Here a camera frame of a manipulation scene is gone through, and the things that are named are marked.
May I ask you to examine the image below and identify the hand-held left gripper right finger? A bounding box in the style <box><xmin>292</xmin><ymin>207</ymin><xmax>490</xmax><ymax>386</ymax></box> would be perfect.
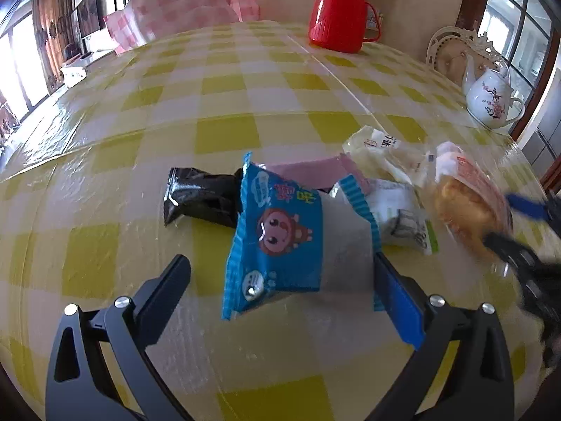
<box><xmin>368</xmin><ymin>252</ymin><xmax>514</xmax><ymax>421</ymax></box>

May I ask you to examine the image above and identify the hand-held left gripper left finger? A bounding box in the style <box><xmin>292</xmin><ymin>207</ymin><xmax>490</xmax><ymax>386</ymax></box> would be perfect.
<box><xmin>45</xmin><ymin>253</ymin><xmax>194</xmax><ymax>421</ymax></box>

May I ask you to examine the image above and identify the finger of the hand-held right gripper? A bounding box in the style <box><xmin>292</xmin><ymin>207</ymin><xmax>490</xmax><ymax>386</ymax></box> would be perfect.
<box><xmin>483</xmin><ymin>232</ymin><xmax>544</xmax><ymax>286</ymax></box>
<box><xmin>504</xmin><ymin>192</ymin><xmax>561</xmax><ymax>222</ymax></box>

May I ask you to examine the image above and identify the orange bread packet red label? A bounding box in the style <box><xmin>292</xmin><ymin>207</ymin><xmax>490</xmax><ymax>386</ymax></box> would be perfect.
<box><xmin>432</xmin><ymin>141</ymin><xmax>513</xmax><ymax>268</ymax></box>

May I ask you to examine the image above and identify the white green snack packet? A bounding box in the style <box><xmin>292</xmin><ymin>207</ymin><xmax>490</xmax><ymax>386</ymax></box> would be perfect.
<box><xmin>329</xmin><ymin>179</ymin><xmax>439</xmax><ymax>256</ymax></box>

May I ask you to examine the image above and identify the black snack packet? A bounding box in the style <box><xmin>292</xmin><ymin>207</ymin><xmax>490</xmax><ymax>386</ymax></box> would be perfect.
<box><xmin>163</xmin><ymin>167</ymin><xmax>244</xmax><ymax>229</ymax></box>

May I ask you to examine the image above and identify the blue cartoon snack packet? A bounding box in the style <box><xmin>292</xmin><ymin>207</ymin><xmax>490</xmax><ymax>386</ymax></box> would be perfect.
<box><xmin>220</xmin><ymin>152</ymin><xmax>382</xmax><ymax>322</ymax></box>

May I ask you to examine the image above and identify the white cream snack packet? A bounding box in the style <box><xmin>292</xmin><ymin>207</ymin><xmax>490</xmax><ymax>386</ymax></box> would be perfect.
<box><xmin>342</xmin><ymin>125</ymin><xmax>432</xmax><ymax>185</ymax></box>

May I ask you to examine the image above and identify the pink snack packet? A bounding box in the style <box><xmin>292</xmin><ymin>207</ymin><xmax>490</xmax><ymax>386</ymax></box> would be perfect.
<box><xmin>267</xmin><ymin>153</ymin><xmax>373</xmax><ymax>196</ymax></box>

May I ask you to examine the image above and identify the grey cabinet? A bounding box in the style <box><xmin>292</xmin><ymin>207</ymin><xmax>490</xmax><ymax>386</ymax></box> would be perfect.
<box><xmin>511</xmin><ymin>92</ymin><xmax>561</xmax><ymax>194</ymax></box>

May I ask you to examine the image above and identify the white floral teapot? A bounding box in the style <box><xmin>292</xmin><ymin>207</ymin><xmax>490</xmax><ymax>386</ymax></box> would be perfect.
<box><xmin>462</xmin><ymin>55</ymin><xmax>526</xmax><ymax>131</ymax></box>

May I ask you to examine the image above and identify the yellow checked tablecloth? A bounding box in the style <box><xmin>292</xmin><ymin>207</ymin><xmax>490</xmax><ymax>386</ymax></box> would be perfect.
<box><xmin>0</xmin><ymin>20</ymin><xmax>548</xmax><ymax>421</ymax></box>

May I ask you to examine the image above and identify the white ornate plate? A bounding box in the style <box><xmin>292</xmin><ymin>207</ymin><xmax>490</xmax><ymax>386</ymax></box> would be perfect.
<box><xmin>426</xmin><ymin>25</ymin><xmax>511</xmax><ymax>86</ymax></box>

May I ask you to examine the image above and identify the glass pane window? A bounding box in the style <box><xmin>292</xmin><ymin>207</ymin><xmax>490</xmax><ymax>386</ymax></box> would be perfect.
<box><xmin>478</xmin><ymin>0</ymin><xmax>561</xmax><ymax>84</ymax></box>

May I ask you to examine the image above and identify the white television cabinet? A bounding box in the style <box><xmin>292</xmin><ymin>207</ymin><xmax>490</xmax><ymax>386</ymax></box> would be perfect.
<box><xmin>59</xmin><ymin>48</ymin><xmax>119</xmax><ymax>88</ymax></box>

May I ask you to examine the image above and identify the red thermos jug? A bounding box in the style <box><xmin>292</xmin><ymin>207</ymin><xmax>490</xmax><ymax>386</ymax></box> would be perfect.
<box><xmin>307</xmin><ymin>0</ymin><xmax>381</xmax><ymax>54</ymax></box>

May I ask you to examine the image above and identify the brown patterned curtain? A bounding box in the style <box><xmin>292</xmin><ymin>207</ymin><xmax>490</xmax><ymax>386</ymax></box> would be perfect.
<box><xmin>33</xmin><ymin>0</ymin><xmax>80</xmax><ymax>93</ymax></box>

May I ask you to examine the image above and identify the pink checked cover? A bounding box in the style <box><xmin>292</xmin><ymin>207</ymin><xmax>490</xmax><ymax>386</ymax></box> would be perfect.
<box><xmin>103</xmin><ymin>0</ymin><xmax>260</xmax><ymax>57</ymax></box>

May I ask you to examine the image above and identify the flat screen television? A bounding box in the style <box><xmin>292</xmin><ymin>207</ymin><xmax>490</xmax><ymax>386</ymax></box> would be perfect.
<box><xmin>76</xmin><ymin>0</ymin><xmax>102</xmax><ymax>39</ymax></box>

